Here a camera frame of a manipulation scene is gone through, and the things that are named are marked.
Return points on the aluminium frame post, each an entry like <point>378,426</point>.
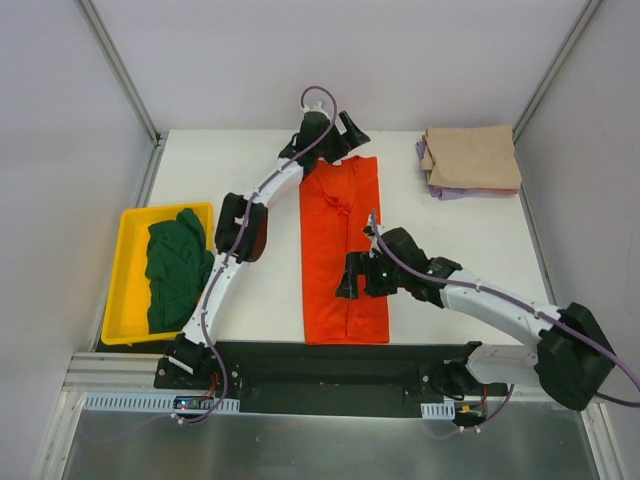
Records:
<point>578,29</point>
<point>109,50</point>

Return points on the orange t-shirt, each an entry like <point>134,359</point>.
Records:
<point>335,203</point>

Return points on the left white cable duct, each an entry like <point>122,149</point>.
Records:
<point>148,403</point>

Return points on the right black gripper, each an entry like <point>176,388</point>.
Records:
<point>360,275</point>

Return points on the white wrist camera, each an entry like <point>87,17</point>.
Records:
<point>372,232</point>
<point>317,106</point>

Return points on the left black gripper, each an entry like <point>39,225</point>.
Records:
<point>338,141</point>

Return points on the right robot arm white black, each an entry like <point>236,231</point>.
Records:
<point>562,351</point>

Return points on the folded pink t-shirt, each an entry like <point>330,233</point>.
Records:
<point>506,192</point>

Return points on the folded lavender t-shirt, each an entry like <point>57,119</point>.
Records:
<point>438,192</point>

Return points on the right aluminium frame post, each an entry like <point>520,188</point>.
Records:
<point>578,29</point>

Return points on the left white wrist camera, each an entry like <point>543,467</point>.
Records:
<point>317,106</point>

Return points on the left aluminium frame post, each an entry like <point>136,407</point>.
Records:
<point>109,50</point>

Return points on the right white cable duct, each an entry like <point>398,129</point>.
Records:
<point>438,411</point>

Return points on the white cable duct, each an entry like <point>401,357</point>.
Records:
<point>438,411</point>
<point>148,403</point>

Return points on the folded tan t-shirt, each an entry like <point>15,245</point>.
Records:
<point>479,158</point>

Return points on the green t-shirt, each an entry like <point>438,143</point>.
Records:
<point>178,267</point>

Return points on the yellow plastic bin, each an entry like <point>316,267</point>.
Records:
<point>125,318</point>

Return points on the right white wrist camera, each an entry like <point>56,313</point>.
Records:
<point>372,232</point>

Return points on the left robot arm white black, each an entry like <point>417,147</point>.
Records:
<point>241,233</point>

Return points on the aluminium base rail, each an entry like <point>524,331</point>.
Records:
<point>111,372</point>

